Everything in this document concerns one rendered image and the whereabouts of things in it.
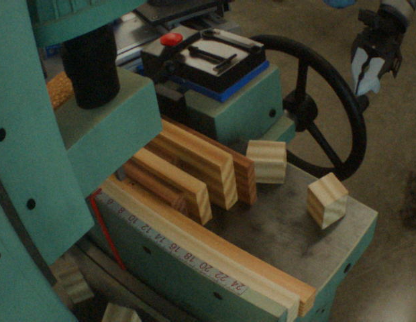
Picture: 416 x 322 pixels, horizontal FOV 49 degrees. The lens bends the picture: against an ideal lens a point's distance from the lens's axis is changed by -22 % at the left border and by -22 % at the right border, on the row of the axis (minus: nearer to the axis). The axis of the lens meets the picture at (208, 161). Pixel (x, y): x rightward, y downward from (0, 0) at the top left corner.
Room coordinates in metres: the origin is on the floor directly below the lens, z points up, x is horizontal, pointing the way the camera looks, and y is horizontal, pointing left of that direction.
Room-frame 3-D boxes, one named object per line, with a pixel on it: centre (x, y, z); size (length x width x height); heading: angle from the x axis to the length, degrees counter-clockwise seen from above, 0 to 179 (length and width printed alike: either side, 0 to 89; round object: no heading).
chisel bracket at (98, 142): (0.43, 0.11, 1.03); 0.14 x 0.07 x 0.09; 131
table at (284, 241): (0.55, 0.04, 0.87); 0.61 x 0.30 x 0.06; 41
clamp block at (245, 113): (0.60, -0.02, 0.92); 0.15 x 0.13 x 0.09; 41
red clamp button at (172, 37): (0.61, 0.02, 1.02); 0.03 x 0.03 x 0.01
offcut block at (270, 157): (0.46, -0.07, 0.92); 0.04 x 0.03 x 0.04; 72
